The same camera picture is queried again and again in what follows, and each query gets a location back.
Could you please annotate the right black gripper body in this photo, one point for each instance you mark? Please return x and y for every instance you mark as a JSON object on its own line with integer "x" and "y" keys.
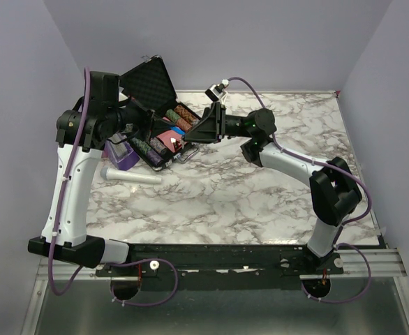
{"x": 229, "y": 125}

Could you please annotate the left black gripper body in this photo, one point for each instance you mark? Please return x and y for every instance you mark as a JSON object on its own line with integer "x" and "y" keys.
{"x": 137, "y": 118}

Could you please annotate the blue key fob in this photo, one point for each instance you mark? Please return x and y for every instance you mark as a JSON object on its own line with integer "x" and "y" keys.
{"x": 177, "y": 130}

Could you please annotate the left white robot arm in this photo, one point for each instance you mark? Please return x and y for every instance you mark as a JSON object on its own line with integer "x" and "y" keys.
{"x": 81, "y": 136}

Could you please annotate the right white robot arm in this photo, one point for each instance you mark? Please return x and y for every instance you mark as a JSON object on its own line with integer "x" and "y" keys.
{"x": 334, "y": 192}

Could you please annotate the black poker chip case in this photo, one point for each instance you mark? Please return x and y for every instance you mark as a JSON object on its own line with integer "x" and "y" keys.
{"x": 149, "y": 86}

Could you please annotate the pink playing card deck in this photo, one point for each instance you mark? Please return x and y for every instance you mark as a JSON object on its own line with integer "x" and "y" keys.
{"x": 167, "y": 142}

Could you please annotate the purple metronome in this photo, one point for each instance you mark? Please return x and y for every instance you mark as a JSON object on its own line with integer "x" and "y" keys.
{"x": 120, "y": 153}

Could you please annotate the white microphone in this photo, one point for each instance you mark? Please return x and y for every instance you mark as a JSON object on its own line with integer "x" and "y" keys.
{"x": 108, "y": 173}

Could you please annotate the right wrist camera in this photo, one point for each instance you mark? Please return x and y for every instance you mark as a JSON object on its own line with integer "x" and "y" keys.
{"x": 217, "y": 92}

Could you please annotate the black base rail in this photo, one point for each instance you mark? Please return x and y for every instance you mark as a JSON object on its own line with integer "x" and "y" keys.
{"x": 163, "y": 267}

